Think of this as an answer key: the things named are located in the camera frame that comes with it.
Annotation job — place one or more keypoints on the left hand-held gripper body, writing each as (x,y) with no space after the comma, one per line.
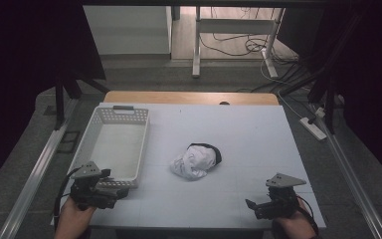
(89,194)

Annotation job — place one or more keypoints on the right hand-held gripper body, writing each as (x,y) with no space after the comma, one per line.
(282,205)

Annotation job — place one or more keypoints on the white plastic basket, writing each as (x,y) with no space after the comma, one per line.
(116,149)

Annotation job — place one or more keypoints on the white garment with black trim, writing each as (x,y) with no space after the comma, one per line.
(195,162)

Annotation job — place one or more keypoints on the person's right hand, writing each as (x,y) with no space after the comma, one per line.
(298,225)

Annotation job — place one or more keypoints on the person's left hand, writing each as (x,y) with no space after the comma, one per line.
(76,217)

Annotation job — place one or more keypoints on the white power strip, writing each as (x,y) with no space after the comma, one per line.
(312,128)

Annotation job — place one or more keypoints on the black metal stand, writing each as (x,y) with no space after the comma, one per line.
(330,106)
(59,103)

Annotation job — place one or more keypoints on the white plug adapter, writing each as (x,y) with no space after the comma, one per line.
(320,112)

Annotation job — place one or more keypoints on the wooden table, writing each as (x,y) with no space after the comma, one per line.
(179,98)

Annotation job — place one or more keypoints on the dark curtain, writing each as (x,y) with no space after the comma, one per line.
(368,66)
(23,66)

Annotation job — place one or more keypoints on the white cabinet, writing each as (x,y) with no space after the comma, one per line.
(127,30)

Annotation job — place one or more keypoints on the aluminium rail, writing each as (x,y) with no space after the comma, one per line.
(35,172)
(351,179)

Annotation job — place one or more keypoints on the white desk frame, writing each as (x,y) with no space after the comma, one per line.
(235,26)

